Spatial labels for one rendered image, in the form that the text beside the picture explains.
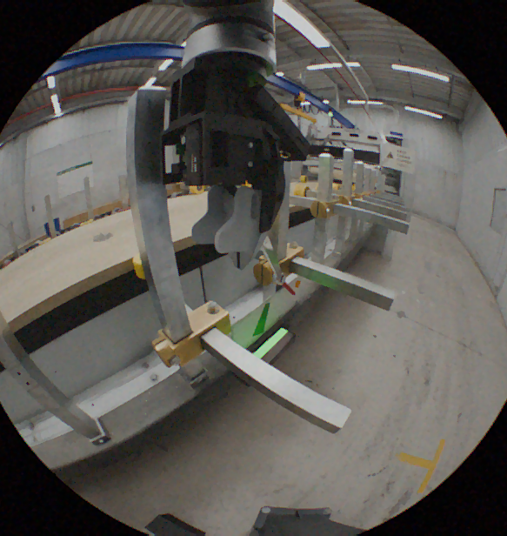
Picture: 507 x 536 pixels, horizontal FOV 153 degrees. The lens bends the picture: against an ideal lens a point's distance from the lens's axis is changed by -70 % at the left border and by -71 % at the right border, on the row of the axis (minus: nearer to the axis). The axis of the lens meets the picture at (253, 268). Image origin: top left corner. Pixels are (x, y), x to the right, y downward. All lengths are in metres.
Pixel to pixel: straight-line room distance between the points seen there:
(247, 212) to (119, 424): 0.42
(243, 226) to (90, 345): 0.46
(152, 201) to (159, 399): 0.34
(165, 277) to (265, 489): 0.99
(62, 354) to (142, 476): 0.80
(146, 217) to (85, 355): 0.42
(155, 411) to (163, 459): 0.75
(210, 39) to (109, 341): 0.57
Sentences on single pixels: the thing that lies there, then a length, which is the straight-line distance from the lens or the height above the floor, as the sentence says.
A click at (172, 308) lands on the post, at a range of 0.27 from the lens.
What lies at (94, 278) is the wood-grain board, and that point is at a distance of 0.44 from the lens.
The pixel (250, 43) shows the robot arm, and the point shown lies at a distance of 0.19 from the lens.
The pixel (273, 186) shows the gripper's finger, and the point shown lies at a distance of 0.17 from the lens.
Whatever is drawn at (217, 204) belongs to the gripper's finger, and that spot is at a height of 1.02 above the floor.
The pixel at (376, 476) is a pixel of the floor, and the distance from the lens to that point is 1.22.
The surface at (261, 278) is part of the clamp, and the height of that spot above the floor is 0.84.
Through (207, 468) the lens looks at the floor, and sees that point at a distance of 1.08.
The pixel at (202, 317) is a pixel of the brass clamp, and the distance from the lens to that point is 0.34.
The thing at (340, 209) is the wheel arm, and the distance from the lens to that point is 0.64.
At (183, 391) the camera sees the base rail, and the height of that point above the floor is 0.70.
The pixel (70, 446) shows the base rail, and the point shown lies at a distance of 0.51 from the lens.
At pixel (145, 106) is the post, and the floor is 1.14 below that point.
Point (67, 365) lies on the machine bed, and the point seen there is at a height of 0.72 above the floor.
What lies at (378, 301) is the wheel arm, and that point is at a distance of 0.41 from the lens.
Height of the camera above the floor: 1.06
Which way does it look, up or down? 29 degrees down
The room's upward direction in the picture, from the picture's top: straight up
